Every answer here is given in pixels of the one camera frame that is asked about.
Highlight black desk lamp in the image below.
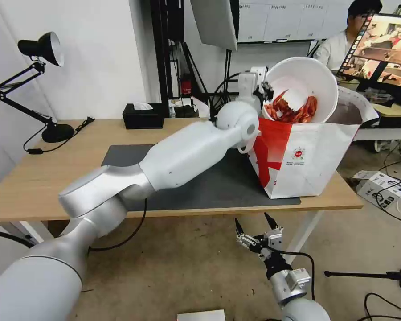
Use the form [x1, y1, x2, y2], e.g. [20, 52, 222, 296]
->
[0, 31, 75, 144]

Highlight black tissue box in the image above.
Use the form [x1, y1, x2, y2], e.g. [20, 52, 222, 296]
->
[122, 102, 165, 130]

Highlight black tripod leg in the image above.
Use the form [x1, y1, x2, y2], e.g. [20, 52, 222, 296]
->
[323, 267, 401, 294]

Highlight grey curved monitor back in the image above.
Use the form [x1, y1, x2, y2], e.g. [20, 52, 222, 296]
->
[189, 0, 239, 52]

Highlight white red takeout bag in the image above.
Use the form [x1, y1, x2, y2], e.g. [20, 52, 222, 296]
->
[247, 85, 380, 201]

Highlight white round takeout bowl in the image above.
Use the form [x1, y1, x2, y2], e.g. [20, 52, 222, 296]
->
[260, 57, 340, 124]

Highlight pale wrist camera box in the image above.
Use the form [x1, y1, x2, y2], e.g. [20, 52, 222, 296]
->
[269, 228, 284, 250]

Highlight white table leg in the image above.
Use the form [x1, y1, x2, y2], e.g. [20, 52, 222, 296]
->
[6, 220, 54, 245]
[295, 210, 325, 252]

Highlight white flat box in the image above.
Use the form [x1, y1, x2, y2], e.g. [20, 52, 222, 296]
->
[176, 309, 226, 321]

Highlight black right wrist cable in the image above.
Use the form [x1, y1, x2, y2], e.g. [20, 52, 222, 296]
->
[280, 250, 317, 301]

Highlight black metal rack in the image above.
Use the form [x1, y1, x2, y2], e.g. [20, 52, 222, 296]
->
[149, 0, 188, 105]

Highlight person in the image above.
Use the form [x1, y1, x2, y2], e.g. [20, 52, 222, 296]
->
[312, 0, 377, 73]

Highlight dark grey desk mat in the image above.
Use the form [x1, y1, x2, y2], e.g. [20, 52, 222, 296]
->
[100, 144, 303, 212]

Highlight black floor cable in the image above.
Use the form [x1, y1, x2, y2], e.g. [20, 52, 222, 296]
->
[363, 292, 401, 321]

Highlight red crayfish shell scraps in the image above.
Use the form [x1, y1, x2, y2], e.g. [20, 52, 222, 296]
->
[264, 91, 319, 123]

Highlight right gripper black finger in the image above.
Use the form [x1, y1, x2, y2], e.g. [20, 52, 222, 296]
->
[234, 217, 261, 253]
[264, 212, 285, 239]

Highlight white side desk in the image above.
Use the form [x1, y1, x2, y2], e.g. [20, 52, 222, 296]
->
[351, 100, 401, 154]

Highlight black lamp power cable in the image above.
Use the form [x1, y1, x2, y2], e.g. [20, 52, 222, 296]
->
[23, 116, 96, 156]

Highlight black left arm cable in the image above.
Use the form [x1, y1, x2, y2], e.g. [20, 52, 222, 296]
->
[88, 198, 148, 251]

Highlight lit computer monitor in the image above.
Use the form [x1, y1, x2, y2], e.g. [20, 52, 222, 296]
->
[336, 12, 401, 108]

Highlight white wall board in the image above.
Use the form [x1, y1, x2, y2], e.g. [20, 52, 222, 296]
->
[237, 0, 354, 44]

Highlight white printed carton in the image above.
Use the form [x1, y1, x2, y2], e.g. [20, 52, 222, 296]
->
[356, 171, 401, 209]

